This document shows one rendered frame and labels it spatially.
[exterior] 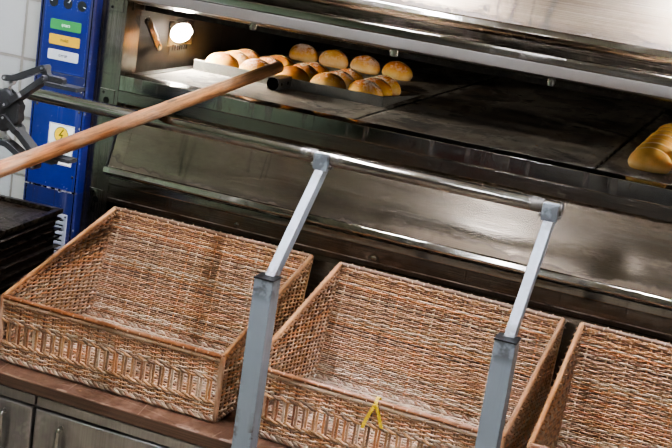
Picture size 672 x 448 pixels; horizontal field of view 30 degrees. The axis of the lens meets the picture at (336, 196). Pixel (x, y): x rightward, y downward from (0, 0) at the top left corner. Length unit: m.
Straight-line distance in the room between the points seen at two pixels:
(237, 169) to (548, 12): 0.85
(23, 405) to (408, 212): 0.96
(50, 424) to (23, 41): 1.04
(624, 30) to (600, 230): 0.44
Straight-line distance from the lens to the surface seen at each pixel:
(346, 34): 2.77
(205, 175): 3.10
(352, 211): 2.96
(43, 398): 2.82
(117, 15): 3.19
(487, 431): 2.35
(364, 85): 3.29
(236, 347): 2.66
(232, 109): 3.06
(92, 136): 2.49
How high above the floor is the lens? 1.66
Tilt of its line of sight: 13 degrees down
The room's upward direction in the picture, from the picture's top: 9 degrees clockwise
